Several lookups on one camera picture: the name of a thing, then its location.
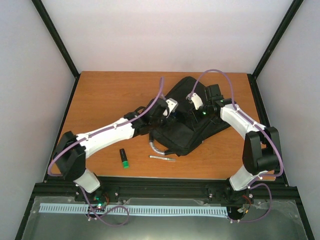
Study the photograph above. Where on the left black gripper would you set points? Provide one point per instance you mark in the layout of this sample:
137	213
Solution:
169	124

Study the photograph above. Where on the black student bag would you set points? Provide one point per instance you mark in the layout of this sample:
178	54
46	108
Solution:
183	135

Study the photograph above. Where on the slim white pen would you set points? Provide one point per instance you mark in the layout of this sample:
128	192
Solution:
162	158

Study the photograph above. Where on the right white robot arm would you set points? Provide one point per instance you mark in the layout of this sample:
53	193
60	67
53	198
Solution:
261	149

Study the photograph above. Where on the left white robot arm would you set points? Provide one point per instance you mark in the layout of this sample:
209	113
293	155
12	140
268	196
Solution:
73	150

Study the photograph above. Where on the green highlighter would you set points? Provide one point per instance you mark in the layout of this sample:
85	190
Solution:
124	159

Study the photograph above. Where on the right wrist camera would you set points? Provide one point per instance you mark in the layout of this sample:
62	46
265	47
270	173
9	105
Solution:
195	99

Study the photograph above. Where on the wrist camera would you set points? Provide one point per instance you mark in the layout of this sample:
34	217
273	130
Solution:
171	105
195	99

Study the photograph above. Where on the silver bag handle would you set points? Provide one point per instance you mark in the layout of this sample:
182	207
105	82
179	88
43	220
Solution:
156	150

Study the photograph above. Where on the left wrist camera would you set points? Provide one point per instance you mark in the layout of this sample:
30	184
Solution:
171	105

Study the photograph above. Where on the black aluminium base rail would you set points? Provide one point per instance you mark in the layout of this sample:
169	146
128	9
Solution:
116	189

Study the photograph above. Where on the right black frame post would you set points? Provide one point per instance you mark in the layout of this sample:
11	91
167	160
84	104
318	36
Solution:
280	31

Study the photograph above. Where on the black frame post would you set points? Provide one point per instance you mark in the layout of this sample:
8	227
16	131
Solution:
50	26
280	31

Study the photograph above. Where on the light blue cable duct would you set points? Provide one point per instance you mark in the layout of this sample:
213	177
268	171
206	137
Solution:
136	210

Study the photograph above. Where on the left black frame post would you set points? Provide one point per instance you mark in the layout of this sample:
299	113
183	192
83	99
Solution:
50	26

